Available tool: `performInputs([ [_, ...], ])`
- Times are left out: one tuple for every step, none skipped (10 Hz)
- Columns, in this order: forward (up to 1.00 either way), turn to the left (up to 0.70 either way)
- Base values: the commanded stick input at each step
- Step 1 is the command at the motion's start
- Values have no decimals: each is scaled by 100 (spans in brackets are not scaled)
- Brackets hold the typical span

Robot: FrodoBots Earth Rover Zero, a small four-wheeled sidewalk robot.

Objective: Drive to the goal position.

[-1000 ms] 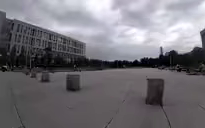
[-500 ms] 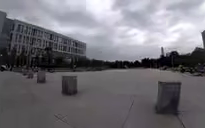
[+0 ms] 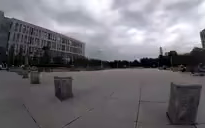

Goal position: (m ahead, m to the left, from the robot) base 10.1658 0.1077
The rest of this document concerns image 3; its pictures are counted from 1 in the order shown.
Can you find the long pale office building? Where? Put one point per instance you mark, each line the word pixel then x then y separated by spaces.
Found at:
pixel 33 36

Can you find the thin tower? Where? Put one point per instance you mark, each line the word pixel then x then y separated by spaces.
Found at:
pixel 161 50

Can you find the row of trees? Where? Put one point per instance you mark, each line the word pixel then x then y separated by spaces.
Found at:
pixel 46 55

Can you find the vehicle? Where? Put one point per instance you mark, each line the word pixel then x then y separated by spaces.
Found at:
pixel 0 67

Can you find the distant line of trees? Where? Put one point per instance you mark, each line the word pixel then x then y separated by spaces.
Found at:
pixel 130 62

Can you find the grey concrete slab pavement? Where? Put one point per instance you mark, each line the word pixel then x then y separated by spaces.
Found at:
pixel 106 100

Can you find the group of parked vehicles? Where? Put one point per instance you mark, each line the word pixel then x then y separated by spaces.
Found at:
pixel 203 68

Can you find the row of stone bollards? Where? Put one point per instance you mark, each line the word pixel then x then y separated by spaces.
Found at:
pixel 63 87

